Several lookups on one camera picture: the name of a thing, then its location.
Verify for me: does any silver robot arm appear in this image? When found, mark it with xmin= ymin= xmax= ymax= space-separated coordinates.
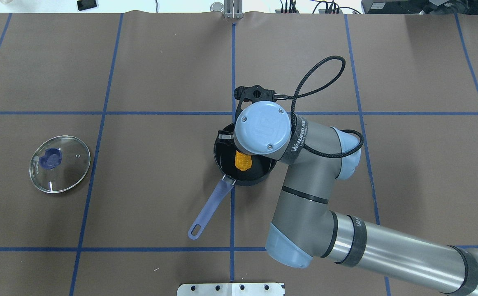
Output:
xmin=218 ymin=101 xmax=478 ymax=296

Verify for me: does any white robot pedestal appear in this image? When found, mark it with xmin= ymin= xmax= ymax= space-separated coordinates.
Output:
xmin=176 ymin=282 xmax=286 ymax=296

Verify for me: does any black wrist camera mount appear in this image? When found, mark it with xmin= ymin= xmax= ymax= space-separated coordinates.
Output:
xmin=233 ymin=86 xmax=276 ymax=104

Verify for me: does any aluminium frame post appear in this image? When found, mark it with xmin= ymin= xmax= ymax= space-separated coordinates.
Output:
xmin=223 ymin=0 xmax=244 ymax=19

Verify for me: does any glass pot lid blue knob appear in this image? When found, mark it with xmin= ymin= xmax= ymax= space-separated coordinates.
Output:
xmin=29 ymin=135 xmax=91 ymax=194

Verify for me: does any yellow corn cob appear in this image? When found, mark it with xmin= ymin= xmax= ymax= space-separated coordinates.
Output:
xmin=234 ymin=150 xmax=253 ymax=171

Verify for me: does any dark blue saucepan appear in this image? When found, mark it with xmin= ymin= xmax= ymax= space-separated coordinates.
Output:
xmin=188 ymin=123 xmax=276 ymax=240

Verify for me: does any small black square device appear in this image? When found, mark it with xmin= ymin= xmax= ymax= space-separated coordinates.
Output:
xmin=76 ymin=0 xmax=97 ymax=12

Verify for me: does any brown paper table cover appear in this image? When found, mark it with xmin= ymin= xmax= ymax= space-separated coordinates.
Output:
xmin=0 ymin=11 xmax=478 ymax=296

